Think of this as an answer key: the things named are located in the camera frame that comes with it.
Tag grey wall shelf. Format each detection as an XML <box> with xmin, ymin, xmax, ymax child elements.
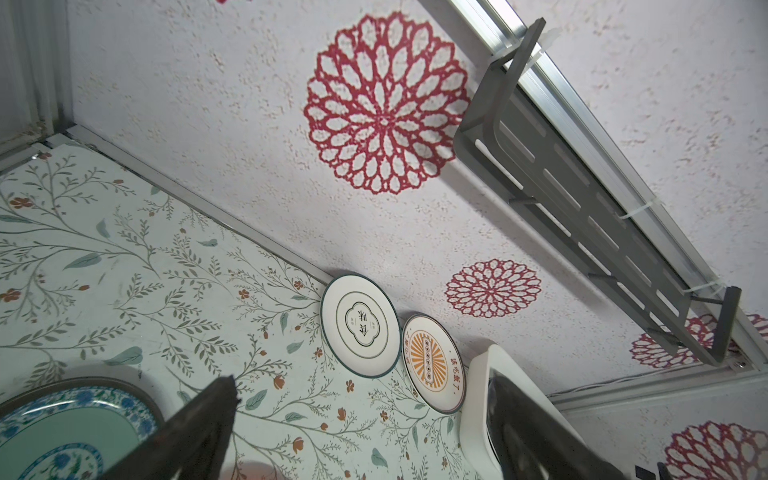
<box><xmin>454</xmin><ymin>18</ymin><xmax>741</xmax><ymax>366</ymax></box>

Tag white plastic bin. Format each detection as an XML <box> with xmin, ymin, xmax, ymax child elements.
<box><xmin>459</xmin><ymin>344</ymin><xmax>584</xmax><ymax>480</ymax></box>

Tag white cloud pattern plate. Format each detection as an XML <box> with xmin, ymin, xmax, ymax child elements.
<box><xmin>320</xmin><ymin>274</ymin><xmax>402</xmax><ymax>379</ymax></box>

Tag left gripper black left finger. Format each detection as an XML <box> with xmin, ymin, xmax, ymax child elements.
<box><xmin>101</xmin><ymin>376</ymin><xmax>239</xmax><ymax>480</ymax></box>

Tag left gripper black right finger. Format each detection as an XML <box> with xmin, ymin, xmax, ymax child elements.
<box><xmin>487</xmin><ymin>374</ymin><xmax>624</xmax><ymax>479</ymax></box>

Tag teal patterned plate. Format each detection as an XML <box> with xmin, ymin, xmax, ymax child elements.
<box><xmin>1</xmin><ymin>377</ymin><xmax>164</xmax><ymax>479</ymax></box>

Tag orange sunburst plate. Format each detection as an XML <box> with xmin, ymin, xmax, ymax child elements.
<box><xmin>403</xmin><ymin>314</ymin><xmax>467</xmax><ymax>414</ymax></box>

